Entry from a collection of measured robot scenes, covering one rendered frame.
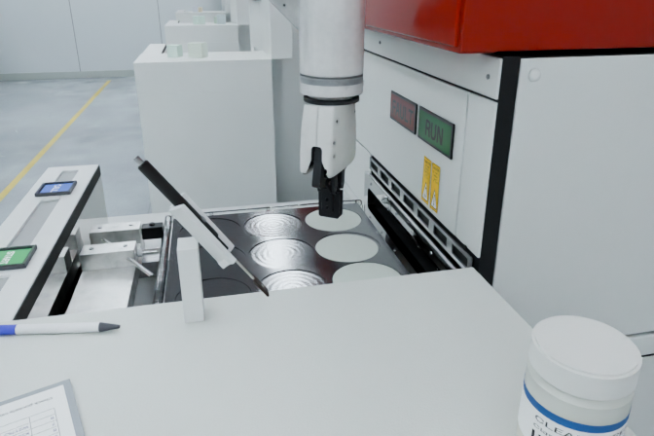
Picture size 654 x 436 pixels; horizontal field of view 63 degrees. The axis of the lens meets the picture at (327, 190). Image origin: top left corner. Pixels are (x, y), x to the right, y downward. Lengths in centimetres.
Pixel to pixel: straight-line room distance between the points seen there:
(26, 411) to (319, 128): 43
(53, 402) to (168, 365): 10
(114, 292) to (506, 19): 63
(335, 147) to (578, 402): 43
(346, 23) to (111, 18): 813
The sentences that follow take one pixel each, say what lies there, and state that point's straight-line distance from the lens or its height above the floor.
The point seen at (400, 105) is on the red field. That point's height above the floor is 111.
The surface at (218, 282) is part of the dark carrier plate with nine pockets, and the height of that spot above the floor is 90.
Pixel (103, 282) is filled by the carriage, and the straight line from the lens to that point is 87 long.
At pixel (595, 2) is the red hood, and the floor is 127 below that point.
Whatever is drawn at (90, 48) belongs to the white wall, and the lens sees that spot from 884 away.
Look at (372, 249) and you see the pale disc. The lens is 86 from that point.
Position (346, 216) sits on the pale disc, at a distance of 98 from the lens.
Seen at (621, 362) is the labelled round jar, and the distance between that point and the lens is 42.
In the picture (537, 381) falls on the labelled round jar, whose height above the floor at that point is 103.
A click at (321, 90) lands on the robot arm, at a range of 69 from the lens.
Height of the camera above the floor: 129
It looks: 21 degrees down
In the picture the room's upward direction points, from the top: straight up
